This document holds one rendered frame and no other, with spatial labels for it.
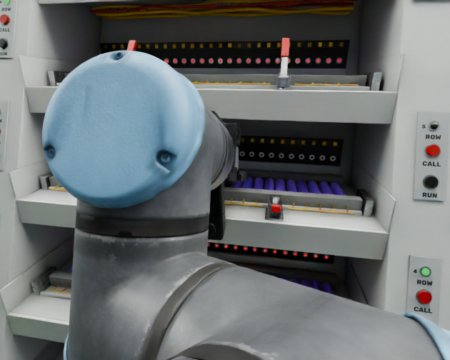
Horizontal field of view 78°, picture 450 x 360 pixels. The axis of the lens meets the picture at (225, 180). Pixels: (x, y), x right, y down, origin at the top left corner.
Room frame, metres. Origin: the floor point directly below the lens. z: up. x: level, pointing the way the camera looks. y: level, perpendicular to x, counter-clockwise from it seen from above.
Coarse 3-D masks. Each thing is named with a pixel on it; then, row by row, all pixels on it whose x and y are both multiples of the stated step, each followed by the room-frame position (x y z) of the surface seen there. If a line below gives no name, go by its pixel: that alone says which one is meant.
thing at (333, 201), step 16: (224, 192) 0.47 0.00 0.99; (240, 192) 0.47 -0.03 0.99; (256, 192) 0.46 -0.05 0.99; (272, 192) 0.46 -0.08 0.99; (288, 192) 0.46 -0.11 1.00; (304, 192) 0.46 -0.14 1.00; (288, 208) 0.44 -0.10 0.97; (320, 208) 0.44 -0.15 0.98; (336, 208) 0.45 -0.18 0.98; (352, 208) 0.44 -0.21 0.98
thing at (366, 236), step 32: (32, 192) 0.51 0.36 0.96; (64, 192) 0.52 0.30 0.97; (352, 192) 0.53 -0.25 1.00; (384, 192) 0.40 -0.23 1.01; (64, 224) 0.48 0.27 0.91; (256, 224) 0.42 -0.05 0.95; (288, 224) 0.41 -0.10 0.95; (320, 224) 0.41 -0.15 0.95; (352, 224) 0.41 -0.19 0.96; (384, 224) 0.40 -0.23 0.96; (352, 256) 0.41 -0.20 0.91
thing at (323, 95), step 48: (144, 48) 0.61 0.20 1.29; (192, 48) 0.60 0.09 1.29; (240, 48) 0.58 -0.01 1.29; (288, 48) 0.44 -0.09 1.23; (336, 48) 0.55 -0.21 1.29; (48, 96) 0.48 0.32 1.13; (240, 96) 0.43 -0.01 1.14; (288, 96) 0.41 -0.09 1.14; (336, 96) 0.40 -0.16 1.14; (384, 96) 0.39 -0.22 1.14
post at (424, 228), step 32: (384, 0) 0.46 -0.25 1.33; (416, 0) 0.38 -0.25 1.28; (448, 0) 0.38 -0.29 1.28; (384, 32) 0.45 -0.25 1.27; (416, 32) 0.38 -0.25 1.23; (448, 32) 0.38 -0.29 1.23; (416, 64) 0.38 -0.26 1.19; (448, 64) 0.38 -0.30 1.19; (416, 96) 0.38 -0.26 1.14; (448, 96) 0.38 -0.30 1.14; (384, 128) 0.43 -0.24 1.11; (416, 128) 0.38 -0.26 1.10; (352, 160) 0.58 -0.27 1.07; (384, 160) 0.42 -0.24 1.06; (448, 160) 0.38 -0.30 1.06; (448, 192) 0.38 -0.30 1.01; (416, 224) 0.38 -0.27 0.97; (448, 224) 0.38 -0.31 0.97; (384, 256) 0.40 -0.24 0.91; (448, 256) 0.38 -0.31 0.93; (384, 288) 0.39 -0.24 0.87; (448, 288) 0.37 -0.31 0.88; (448, 320) 0.37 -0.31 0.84
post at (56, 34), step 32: (32, 0) 0.49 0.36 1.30; (32, 32) 0.49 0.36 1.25; (64, 32) 0.56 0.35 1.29; (96, 32) 0.66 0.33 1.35; (0, 64) 0.49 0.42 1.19; (0, 96) 0.49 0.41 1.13; (32, 128) 0.51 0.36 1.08; (32, 160) 0.51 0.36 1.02; (0, 192) 0.49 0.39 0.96; (0, 224) 0.49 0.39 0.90; (32, 224) 0.52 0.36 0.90; (0, 256) 0.49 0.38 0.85; (32, 256) 0.53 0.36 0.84; (0, 288) 0.48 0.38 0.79; (0, 320) 0.48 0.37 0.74; (0, 352) 0.48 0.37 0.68; (32, 352) 0.55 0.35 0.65
